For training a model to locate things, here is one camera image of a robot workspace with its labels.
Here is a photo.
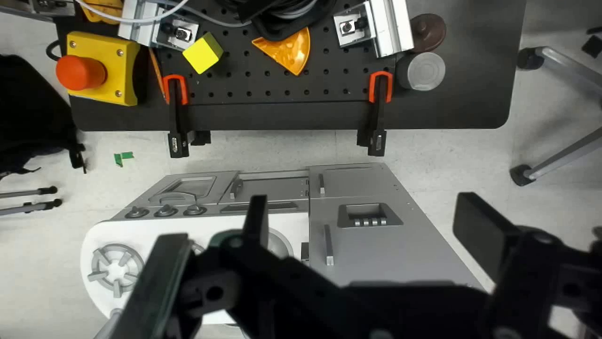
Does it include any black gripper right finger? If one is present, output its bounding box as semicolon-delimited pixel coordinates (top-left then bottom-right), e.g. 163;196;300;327
453;192;602;339

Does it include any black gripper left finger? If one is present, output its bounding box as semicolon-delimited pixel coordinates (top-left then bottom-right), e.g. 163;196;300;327
110;196;351;339

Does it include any yellow cube block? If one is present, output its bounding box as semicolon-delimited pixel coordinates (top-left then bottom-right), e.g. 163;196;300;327
182;32;223;73

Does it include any white grey toy kitchen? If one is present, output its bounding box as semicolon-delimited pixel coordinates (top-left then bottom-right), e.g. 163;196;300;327
78;164;479;316

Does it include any small green tape piece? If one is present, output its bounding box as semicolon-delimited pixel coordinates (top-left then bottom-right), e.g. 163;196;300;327
112;150;135;167

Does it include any left orange black clamp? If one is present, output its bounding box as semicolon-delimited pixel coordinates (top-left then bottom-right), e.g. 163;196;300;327
161;73;210;158

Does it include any orange black clamp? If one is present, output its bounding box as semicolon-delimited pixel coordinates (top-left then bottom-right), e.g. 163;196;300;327
161;73;210;158
357;69;393;156

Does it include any metal tripod legs left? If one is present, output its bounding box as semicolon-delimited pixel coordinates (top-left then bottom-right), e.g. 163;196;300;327
0;186;61;216

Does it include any grey round disc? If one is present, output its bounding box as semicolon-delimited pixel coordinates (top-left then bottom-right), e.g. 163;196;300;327
404;52;445;92

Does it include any orange wedge piece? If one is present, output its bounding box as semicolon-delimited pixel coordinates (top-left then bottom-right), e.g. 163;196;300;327
251;28;312;75

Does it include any right orange black clamp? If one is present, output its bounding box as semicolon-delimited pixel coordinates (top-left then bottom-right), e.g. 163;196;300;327
357;69;393;156

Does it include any yellow emergency stop box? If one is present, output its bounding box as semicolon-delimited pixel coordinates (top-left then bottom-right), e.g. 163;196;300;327
54;32;139;107

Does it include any black bag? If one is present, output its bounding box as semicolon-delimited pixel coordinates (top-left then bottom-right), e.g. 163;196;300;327
0;54;86;177

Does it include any dark brown round disc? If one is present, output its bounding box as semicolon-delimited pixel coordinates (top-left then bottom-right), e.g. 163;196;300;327
409;13;445;52

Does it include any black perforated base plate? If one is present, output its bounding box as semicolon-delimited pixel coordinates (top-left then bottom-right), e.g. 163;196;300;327
69;0;524;131

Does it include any left aluminium bracket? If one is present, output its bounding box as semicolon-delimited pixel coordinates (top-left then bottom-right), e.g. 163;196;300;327
116;0;199;51

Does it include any aluminium bracket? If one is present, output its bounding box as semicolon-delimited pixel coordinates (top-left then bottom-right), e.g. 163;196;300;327
116;0;199;51
332;0;413;58

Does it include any right aluminium bracket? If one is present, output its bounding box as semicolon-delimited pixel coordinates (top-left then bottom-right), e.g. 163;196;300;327
332;0;413;58

